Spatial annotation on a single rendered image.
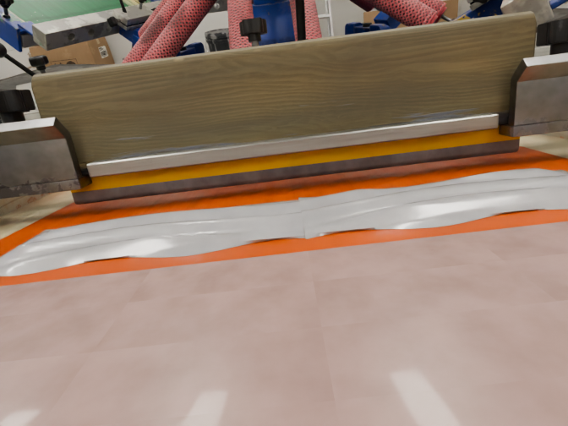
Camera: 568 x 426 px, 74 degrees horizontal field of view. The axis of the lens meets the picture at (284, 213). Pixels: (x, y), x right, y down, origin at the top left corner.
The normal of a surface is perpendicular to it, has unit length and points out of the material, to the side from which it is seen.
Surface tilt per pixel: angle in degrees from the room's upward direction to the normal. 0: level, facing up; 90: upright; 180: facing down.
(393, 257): 15
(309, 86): 75
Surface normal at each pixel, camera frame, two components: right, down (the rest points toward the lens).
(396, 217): -0.07, -0.55
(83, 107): 0.01, 0.31
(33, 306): -0.12, -0.94
